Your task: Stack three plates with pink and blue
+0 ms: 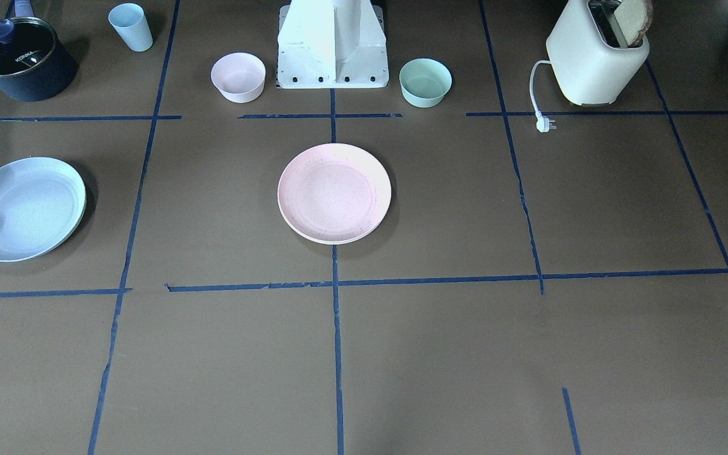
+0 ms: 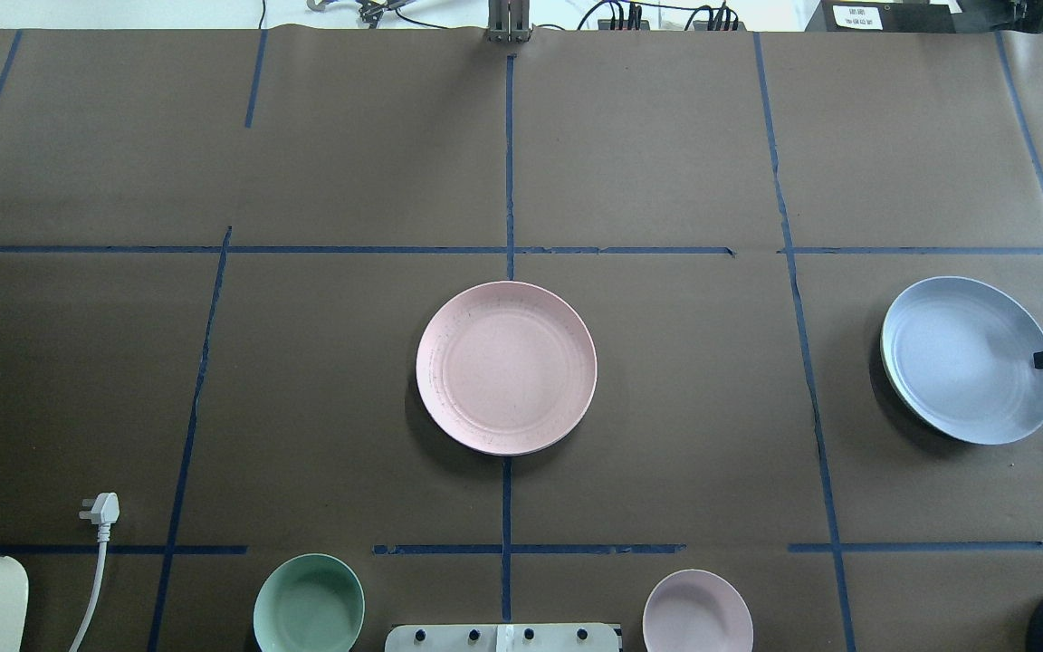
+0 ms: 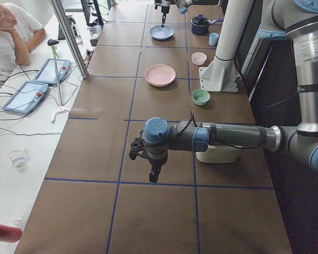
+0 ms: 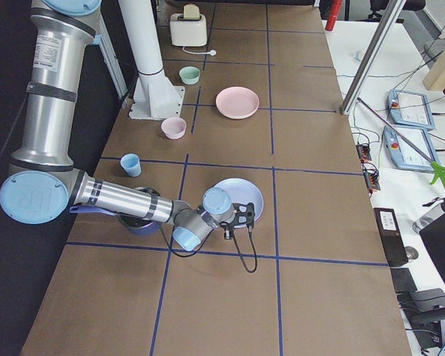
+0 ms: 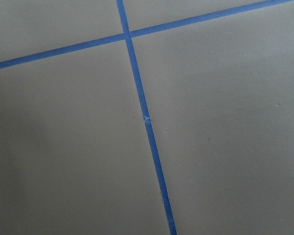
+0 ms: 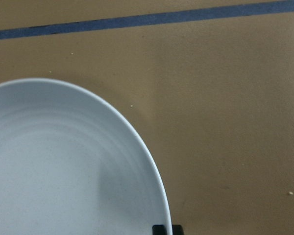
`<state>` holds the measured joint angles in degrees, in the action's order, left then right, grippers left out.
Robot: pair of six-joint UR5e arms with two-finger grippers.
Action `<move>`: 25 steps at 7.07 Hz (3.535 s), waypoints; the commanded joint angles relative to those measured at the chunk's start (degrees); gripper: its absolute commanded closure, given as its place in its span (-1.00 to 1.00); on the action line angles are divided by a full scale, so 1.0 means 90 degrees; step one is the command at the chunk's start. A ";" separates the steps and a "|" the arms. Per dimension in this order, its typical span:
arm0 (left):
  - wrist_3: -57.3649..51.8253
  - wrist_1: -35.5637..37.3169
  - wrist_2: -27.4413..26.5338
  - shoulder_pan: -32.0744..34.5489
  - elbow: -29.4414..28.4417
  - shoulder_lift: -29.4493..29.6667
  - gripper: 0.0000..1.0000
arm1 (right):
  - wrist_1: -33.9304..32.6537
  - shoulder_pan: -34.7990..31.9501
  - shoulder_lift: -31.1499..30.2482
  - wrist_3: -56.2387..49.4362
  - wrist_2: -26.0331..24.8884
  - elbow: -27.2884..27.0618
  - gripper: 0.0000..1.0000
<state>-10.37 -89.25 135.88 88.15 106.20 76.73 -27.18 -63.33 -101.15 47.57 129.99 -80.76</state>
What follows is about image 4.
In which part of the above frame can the teach pendant tablet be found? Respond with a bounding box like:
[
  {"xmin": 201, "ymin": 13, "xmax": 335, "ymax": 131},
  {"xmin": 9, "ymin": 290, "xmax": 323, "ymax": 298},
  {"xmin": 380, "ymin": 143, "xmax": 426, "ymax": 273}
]
[
  {"xmin": 386, "ymin": 89, "xmax": 435, "ymax": 131},
  {"xmin": 383, "ymin": 125, "xmax": 438, "ymax": 173}
]

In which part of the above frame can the dark blue saucepan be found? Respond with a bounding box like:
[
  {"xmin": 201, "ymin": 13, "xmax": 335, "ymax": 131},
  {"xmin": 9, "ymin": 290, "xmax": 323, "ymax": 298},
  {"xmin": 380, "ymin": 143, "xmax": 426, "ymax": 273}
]
[{"xmin": 69, "ymin": 205, "xmax": 161, "ymax": 237}]

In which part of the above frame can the cream toaster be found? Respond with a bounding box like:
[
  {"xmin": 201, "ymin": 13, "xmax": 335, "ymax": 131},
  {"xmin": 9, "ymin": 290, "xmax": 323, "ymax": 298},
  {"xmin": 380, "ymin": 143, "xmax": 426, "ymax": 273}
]
[{"xmin": 170, "ymin": 13, "xmax": 208, "ymax": 47}]

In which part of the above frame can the black box with label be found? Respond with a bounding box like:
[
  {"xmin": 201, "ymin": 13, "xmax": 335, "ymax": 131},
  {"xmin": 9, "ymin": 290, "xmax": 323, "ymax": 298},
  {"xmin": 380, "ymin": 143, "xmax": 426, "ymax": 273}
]
[{"xmin": 373, "ymin": 208, "xmax": 408, "ymax": 267}]

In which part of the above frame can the teach pendant tablet near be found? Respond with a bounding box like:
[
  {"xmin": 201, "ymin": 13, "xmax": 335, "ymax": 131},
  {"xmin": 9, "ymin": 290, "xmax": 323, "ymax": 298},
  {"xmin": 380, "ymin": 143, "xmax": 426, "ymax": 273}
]
[{"xmin": 383, "ymin": 125, "xmax": 438, "ymax": 173}]

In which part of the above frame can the green handled reacher grabber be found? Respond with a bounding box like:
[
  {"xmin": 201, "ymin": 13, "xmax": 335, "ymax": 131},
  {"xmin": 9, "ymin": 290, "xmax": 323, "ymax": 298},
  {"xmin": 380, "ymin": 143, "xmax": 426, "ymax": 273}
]
[{"xmin": 356, "ymin": 96, "xmax": 445, "ymax": 196}]

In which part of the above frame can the white support column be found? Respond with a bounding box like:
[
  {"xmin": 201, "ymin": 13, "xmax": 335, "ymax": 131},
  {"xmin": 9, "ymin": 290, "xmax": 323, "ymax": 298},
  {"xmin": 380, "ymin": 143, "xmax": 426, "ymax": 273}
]
[{"xmin": 119, "ymin": 0, "xmax": 163, "ymax": 76}]

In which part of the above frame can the blue plate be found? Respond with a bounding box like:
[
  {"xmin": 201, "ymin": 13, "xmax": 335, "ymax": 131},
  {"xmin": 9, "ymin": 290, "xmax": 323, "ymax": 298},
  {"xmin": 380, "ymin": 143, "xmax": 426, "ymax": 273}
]
[{"xmin": 214, "ymin": 178, "xmax": 264, "ymax": 221}]

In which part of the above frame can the aluminium frame post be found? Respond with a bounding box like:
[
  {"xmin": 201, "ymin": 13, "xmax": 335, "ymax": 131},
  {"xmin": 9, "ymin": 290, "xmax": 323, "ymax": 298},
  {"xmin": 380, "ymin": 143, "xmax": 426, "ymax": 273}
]
[{"xmin": 340, "ymin": 0, "xmax": 406, "ymax": 116}]

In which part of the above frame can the pink bowl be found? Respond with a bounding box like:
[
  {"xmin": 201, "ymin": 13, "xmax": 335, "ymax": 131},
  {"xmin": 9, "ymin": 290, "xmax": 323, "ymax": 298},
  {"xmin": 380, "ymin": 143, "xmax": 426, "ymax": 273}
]
[{"xmin": 161, "ymin": 117, "xmax": 187, "ymax": 139}]

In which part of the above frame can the light blue cup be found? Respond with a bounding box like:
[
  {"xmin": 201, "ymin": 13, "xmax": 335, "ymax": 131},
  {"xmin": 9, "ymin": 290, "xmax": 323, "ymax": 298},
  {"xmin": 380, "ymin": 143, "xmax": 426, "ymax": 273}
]
[{"xmin": 120, "ymin": 154, "xmax": 142, "ymax": 177}]

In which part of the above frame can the green bowl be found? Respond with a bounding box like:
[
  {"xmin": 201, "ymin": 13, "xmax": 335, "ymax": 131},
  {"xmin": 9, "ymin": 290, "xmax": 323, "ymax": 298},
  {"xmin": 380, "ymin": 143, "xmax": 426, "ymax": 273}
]
[{"xmin": 179, "ymin": 66, "xmax": 200, "ymax": 85}]

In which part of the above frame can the pink plate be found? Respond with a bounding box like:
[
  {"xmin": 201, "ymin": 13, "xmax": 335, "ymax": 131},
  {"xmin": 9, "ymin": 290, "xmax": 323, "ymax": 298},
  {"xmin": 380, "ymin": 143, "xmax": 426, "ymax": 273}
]
[{"xmin": 216, "ymin": 86, "xmax": 260, "ymax": 119}]

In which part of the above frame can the bread slice in toaster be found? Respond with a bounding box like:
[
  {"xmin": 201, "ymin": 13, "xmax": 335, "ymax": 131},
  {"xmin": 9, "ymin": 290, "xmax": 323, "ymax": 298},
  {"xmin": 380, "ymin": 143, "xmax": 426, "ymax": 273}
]
[{"xmin": 182, "ymin": 4, "xmax": 201, "ymax": 21}]

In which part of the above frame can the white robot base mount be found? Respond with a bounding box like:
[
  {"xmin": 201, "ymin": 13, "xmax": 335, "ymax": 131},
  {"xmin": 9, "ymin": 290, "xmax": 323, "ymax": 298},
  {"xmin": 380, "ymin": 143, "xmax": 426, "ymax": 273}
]
[{"xmin": 129, "ymin": 71, "xmax": 185, "ymax": 121}]

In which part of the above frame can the red cylinder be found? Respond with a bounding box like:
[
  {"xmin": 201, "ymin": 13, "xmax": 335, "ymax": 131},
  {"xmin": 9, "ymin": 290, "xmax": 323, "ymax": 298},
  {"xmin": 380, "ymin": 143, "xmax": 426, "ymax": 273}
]
[{"xmin": 325, "ymin": 0, "xmax": 343, "ymax": 31}]

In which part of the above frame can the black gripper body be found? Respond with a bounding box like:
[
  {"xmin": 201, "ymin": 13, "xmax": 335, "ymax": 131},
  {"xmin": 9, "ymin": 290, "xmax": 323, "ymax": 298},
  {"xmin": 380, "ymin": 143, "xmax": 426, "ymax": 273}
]
[{"xmin": 220, "ymin": 221, "xmax": 236, "ymax": 232}]

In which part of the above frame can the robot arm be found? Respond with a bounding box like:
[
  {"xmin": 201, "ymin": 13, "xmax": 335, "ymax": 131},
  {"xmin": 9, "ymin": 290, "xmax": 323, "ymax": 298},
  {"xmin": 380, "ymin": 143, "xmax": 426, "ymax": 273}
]
[{"xmin": 0, "ymin": 1, "xmax": 236, "ymax": 251}]

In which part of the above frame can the teach pendant tablet far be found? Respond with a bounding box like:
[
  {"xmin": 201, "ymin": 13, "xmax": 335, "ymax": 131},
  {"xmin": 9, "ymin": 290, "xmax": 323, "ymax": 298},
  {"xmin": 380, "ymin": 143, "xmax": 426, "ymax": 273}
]
[{"xmin": 386, "ymin": 89, "xmax": 435, "ymax": 131}]

